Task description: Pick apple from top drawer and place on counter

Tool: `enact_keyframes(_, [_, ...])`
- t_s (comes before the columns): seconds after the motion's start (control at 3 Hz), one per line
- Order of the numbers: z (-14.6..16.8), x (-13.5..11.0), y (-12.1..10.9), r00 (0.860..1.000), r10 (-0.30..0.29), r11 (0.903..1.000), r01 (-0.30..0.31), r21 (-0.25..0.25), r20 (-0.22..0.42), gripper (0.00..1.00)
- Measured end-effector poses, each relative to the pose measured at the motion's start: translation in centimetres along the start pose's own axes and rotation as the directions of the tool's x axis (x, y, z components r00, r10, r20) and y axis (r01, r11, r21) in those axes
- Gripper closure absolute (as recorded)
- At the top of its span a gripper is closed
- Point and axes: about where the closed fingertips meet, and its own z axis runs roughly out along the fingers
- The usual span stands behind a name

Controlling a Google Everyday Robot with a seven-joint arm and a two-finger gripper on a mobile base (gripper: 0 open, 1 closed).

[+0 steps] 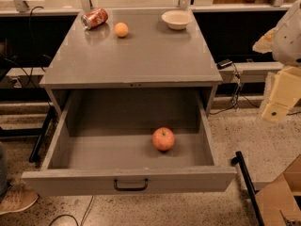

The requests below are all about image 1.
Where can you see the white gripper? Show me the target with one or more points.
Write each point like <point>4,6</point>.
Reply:
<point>288,44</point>

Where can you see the red apple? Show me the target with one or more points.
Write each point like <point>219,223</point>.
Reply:
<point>163,139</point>

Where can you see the grey cabinet counter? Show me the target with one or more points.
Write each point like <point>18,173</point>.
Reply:
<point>151,55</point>

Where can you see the grey open drawer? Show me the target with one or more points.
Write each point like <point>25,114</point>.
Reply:
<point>106,134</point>

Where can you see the black power adapter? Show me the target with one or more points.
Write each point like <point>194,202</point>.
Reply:
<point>224,64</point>

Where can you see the black metal stand leg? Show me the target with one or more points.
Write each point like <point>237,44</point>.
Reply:
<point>238,159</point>

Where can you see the white bowl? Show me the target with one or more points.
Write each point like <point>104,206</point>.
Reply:
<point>177,19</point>

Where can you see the cardboard box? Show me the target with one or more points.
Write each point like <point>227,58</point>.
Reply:
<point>276,201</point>

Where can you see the orange fruit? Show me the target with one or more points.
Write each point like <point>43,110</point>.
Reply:
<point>121,30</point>

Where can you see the red soda can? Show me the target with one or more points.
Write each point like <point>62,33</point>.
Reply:
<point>94,18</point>

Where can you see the black chair leg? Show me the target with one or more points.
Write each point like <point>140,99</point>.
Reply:
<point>34,156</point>

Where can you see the tan sneaker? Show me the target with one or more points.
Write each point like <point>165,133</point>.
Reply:
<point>17,199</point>

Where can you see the black drawer handle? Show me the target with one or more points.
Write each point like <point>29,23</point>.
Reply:
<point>130,186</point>

